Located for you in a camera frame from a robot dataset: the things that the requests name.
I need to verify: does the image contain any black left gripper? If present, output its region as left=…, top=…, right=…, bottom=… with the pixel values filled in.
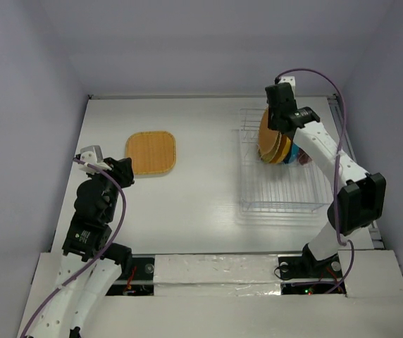
left=88, top=156, right=135, bottom=220

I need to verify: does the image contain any square woven bamboo tray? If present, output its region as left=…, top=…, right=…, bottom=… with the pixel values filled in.
left=125, top=131, right=177, bottom=175

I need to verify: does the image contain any blue polka dot plate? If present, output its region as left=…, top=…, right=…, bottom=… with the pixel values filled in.
left=283, top=143, right=299, bottom=164

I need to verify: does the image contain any round green-rimmed bamboo tray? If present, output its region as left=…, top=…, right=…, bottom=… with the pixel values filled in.
left=261, top=135, right=291, bottom=164

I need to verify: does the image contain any yellow polka dot plate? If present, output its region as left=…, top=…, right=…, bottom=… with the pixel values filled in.
left=273, top=135, right=292, bottom=164

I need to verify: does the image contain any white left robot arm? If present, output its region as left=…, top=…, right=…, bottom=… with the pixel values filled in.
left=20, top=152, right=135, bottom=337

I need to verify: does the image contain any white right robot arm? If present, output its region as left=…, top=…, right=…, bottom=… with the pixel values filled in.
left=265, top=82, right=386, bottom=281

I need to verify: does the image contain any pink polka dot plate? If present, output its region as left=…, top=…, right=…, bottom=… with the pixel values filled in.
left=297, top=149, right=312, bottom=165

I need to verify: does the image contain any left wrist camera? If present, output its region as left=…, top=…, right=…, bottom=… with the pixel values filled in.
left=74, top=145, right=107, bottom=174

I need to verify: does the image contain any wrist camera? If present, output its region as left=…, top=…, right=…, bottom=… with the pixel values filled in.
left=275, top=75, right=296, bottom=91
left=74, top=145, right=107, bottom=174

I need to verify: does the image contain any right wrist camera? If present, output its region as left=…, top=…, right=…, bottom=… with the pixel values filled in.
left=275, top=75, right=296, bottom=91

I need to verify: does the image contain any white wire dish rack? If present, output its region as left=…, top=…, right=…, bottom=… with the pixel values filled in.
left=238, top=108, right=333, bottom=215

